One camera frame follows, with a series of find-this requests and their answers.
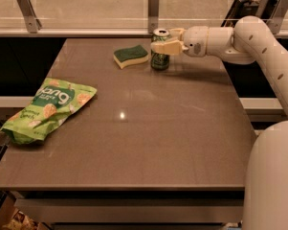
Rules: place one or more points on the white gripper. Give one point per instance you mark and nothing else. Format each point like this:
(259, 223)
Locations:
(195, 39)

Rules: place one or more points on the green soda can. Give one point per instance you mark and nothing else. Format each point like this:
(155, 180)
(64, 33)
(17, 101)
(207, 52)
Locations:
(159, 61)

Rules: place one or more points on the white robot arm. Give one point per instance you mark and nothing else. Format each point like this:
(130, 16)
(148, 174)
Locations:
(265, 205)

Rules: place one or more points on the green and yellow sponge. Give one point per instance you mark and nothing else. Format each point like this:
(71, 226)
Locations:
(130, 56)

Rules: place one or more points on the glass railing panel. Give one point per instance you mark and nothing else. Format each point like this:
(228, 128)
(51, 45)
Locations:
(116, 14)

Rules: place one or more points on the green snack bag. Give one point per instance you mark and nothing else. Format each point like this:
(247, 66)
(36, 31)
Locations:
(52, 104)

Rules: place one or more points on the middle metal rail bracket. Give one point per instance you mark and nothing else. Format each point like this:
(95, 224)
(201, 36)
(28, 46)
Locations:
(153, 15)

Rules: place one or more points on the metal rail bracket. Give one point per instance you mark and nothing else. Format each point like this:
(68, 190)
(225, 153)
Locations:
(153, 15)
(275, 21)
(32, 23)

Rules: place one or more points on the right metal rail bracket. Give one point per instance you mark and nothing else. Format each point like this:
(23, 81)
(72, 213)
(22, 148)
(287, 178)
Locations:
(275, 21)

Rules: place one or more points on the left metal rail bracket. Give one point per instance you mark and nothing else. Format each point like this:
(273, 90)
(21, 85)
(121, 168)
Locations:
(32, 23)

